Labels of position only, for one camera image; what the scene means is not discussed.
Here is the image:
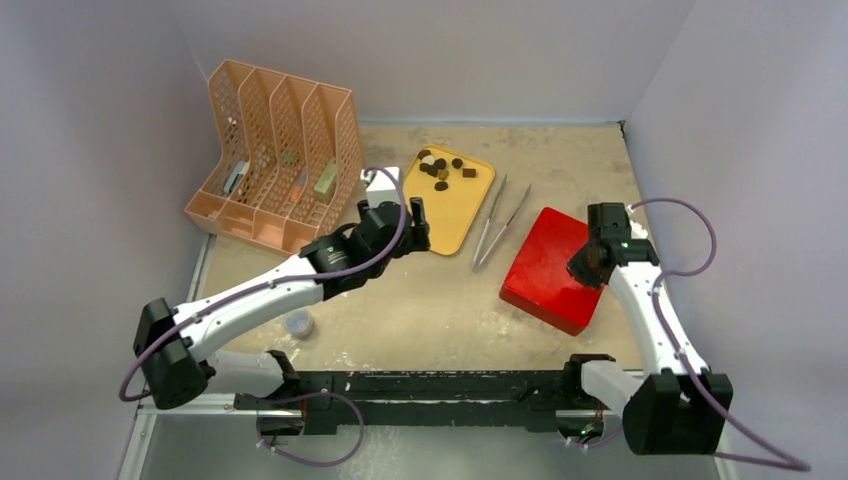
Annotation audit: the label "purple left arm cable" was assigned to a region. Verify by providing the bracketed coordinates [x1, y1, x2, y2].
[119, 165, 410, 403]

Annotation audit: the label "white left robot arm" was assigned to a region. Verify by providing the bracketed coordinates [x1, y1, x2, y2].
[130, 197, 430, 410]

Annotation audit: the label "black aluminium base frame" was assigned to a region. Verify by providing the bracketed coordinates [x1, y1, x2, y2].
[172, 369, 617, 440]

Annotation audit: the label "red box lid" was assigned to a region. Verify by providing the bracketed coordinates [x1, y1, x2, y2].
[499, 207, 601, 337]

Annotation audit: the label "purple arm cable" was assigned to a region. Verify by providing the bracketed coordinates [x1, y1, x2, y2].
[119, 165, 410, 403]
[629, 197, 813, 473]

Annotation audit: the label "metal serving tongs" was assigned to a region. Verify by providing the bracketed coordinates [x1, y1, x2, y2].
[471, 175, 532, 273]

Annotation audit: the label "small clear plastic cup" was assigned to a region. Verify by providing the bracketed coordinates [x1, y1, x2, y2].
[282, 309, 315, 340]

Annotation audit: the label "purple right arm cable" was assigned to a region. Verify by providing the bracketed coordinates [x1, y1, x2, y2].
[629, 197, 813, 473]

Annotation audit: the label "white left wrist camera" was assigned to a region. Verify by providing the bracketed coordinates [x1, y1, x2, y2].
[358, 166, 403, 208]

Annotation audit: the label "yellow plastic tray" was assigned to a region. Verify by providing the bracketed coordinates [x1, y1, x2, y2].
[403, 144, 496, 256]

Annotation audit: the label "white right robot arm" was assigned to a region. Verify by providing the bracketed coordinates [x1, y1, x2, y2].
[561, 202, 733, 455]

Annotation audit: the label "orange plastic file organizer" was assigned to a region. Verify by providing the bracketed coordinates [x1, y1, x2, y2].
[185, 60, 365, 254]

